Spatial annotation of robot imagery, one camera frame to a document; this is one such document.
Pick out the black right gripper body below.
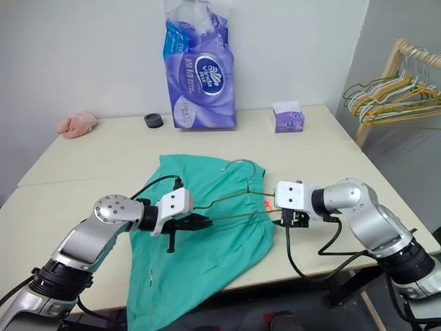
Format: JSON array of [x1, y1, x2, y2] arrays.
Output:
[[278, 208, 310, 229]]

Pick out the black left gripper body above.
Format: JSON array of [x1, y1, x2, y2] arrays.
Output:
[[163, 212, 194, 254]]

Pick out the green shorts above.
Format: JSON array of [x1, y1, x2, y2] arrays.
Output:
[[126, 154, 277, 331]]

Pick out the green wire hanger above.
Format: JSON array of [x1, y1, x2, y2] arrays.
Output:
[[342, 76, 441, 131], [192, 159, 287, 225]]

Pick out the dark rounded shape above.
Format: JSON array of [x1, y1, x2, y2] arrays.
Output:
[[269, 310, 302, 331]]

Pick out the small purple tissue box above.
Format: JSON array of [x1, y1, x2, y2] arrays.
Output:
[[270, 100, 307, 134]]

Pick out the large purple tissue pack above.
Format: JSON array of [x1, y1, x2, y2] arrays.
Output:
[[161, 0, 238, 130]]

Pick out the pink plush toy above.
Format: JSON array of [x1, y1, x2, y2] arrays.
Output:
[[56, 111, 99, 140]]

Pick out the wooden clothes rack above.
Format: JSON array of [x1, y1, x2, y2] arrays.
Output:
[[354, 38, 441, 146]]

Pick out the bunch of hangers on rack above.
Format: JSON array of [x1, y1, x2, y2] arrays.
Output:
[[346, 48, 441, 125]]

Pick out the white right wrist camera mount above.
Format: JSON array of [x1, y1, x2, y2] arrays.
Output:
[[274, 180, 314, 211]]

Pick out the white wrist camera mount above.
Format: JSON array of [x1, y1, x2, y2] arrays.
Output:
[[150, 188, 194, 237], [274, 180, 314, 211]]

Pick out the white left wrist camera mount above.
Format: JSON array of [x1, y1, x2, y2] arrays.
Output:
[[150, 188, 194, 237]]

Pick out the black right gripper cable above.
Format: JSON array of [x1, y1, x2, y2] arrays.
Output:
[[285, 225, 366, 282]]

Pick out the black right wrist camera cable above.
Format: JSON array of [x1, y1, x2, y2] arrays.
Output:
[[318, 214, 378, 258]]

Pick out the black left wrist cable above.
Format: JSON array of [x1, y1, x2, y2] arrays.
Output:
[[130, 174, 185, 201]]

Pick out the black table frame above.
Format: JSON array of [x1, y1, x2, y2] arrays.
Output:
[[323, 265, 389, 310]]

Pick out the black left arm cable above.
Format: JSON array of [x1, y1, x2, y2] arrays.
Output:
[[0, 275, 114, 320]]

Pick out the green wire hanger on rack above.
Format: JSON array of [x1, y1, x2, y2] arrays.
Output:
[[342, 76, 441, 131]]

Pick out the yellow wire hanger on rack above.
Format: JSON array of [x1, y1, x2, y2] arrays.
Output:
[[349, 70, 441, 121]]

